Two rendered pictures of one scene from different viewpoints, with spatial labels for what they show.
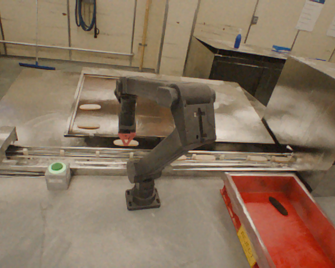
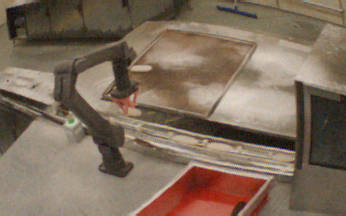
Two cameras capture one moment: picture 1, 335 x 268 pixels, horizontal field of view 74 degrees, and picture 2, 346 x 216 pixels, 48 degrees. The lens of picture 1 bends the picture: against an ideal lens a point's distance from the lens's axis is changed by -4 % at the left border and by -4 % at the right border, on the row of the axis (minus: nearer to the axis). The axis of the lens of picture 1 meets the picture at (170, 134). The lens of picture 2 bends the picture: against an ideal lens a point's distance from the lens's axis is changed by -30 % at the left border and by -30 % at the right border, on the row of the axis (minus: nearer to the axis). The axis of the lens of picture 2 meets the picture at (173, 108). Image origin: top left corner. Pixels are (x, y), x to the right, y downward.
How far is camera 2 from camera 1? 138 cm
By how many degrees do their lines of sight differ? 48
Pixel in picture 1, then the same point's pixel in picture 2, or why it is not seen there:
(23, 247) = (41, 162)
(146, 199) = (107, 163)
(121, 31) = not seen: outside the picture
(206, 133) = (64, 93)
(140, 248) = (85, 190)
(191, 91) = (61, 66)
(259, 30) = not seen: outside the picture
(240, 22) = not seen: outside the picture
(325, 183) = (298, 193)
